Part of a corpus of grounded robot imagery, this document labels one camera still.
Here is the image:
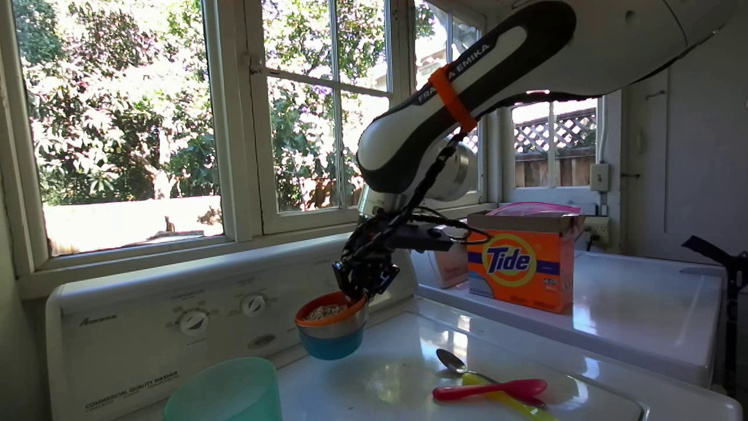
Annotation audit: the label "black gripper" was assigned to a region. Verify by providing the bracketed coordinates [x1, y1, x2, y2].
[333, 217, 410, 310]

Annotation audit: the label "blue plastic bowl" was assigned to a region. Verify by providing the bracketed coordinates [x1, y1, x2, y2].
[298, 314, 370, 363]

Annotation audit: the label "orange Tide detergent box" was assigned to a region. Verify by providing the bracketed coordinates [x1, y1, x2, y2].
[412, 211, 584, 319]

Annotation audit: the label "oat flakes in bowl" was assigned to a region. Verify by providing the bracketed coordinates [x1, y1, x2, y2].
[312, 301, 354, 322]

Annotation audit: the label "small white washer knob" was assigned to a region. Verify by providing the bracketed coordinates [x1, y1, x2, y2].
[239, 293, 268, 319]
[175, 306, 211, 339]

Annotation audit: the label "metal spoon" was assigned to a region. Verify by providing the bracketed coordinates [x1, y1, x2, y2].
[435, 349, 500, 387]

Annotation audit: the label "teal plastic cup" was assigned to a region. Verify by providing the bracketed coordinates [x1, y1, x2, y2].
[160, 356, 284, 421]

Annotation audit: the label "red plastic spoon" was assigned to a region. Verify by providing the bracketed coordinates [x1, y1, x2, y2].
[431, 377, 552, 409]

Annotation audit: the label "wooden lattice fence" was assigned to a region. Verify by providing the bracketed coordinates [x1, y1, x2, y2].
[511, 99, 600, 189]

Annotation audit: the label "white dryer machine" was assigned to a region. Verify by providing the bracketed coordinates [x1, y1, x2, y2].
[417, 245, 729, 391]

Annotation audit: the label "white cabinet door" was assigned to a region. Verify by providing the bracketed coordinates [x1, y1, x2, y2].
[621, 66, 748, 264]

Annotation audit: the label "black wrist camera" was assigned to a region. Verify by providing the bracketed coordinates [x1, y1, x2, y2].
[402, 220, 460, 256]

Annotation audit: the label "white window frame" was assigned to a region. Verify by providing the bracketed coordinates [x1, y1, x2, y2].
[0, 0, 500, 301]

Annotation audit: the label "orange cable strap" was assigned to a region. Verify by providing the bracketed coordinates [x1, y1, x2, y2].
[427, 66, 479, 135]

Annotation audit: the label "beige wall outlet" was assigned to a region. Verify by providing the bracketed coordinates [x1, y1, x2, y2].
[589, 161, 615, 194]

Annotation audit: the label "black camera stand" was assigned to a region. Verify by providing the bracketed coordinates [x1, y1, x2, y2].
[682, 231, 748, 395]

